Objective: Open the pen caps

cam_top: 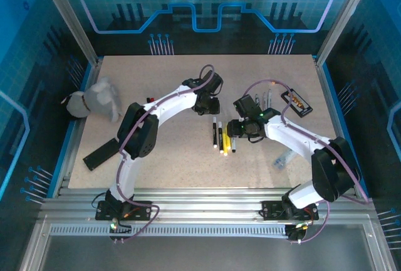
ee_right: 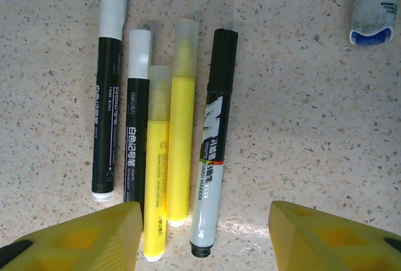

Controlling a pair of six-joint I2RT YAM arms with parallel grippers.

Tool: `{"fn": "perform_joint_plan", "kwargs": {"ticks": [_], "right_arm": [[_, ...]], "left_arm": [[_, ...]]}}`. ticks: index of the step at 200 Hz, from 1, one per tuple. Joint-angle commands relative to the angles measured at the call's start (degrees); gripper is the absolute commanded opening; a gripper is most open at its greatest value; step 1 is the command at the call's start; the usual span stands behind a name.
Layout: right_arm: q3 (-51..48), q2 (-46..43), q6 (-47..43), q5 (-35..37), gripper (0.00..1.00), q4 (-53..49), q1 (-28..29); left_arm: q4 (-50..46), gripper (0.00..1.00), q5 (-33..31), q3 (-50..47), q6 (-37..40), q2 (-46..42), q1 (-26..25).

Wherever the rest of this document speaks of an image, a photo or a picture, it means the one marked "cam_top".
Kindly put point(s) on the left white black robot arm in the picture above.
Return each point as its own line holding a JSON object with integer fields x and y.
{"x": 175, "y": 101}

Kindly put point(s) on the steel sheet panel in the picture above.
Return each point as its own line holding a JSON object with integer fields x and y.
{"x": 203, "y": 255}

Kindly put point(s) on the aluminium table side rail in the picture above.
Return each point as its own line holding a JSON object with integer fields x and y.
{"x": 329, "y": 95}
{"x": 95, "y": 68}

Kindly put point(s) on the black marker pen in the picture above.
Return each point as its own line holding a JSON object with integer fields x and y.
{"x": 214, "y": 133}
{"x": 234, "y": 145}
{"x": 220, "y": 137}

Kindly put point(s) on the black connector bracket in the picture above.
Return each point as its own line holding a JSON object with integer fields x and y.
{"x": 114, "y": 225}
{"x": 296, "y": 235}

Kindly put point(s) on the aluminium frame post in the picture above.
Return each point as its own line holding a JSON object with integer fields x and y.
{"x": 344, "y": 17}
{"x": 74, "y": 23}

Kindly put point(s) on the aluminium mounting rail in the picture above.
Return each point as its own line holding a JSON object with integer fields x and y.
{"x": 203, "y": 205}

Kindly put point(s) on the battery lead yellow connector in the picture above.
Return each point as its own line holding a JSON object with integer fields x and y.
{"x": 273, "y": 82}

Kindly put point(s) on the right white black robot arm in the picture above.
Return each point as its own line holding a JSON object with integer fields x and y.
{"x": 291, "y": 133}

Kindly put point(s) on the flat black plate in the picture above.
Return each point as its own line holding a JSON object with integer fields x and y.
{"x": 100, "y": 155}

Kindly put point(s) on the grey plush toy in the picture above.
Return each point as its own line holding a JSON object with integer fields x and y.
{"x": 97, "y": 98}

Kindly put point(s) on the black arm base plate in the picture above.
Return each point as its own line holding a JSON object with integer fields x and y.
{"x": 269, "y": 211}
{"x": 103, "y": 213}

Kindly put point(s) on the clear plastic piece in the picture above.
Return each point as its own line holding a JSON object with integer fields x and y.
{"x": 283, "y": 159}

